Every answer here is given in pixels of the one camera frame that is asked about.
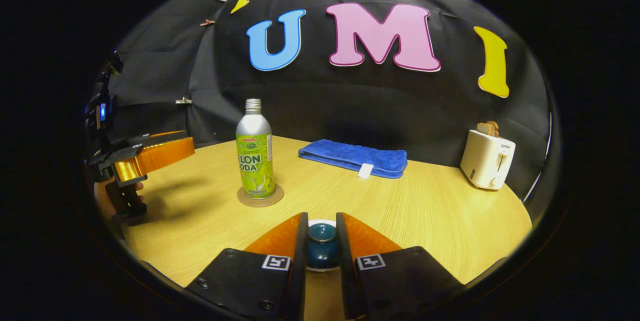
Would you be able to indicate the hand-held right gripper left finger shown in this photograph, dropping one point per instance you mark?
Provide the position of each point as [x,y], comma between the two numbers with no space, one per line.
[299,271]

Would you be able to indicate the white toaster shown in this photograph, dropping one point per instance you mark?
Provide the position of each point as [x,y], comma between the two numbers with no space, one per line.
[485,161]

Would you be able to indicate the brown toast slice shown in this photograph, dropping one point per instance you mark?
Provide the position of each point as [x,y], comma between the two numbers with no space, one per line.
[483,128]
[494,128]

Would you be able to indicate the silver green water bottle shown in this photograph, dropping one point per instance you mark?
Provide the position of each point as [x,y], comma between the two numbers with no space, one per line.
[255,156]

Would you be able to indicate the black backdrop cloth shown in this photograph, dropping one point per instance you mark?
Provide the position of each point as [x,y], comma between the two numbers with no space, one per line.
[360,106]

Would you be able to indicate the metal clip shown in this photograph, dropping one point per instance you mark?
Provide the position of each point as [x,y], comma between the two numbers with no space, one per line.
[183,101]

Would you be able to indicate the blue teacup lid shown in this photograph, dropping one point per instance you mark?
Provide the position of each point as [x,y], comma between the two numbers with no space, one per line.
[322,246]

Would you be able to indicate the blue folded towel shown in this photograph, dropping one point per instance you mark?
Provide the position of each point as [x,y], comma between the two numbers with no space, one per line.
[350,156]

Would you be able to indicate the round brown coaster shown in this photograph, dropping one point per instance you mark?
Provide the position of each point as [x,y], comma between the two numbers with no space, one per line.
[277,197]

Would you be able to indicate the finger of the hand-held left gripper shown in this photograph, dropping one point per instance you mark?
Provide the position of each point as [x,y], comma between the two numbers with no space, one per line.
[160,156]
[160,137]

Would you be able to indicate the orange clip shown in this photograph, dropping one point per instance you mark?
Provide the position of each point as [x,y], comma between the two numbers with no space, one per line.
[207,22]

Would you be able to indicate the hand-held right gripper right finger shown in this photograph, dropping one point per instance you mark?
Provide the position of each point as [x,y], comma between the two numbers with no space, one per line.
[346,271]

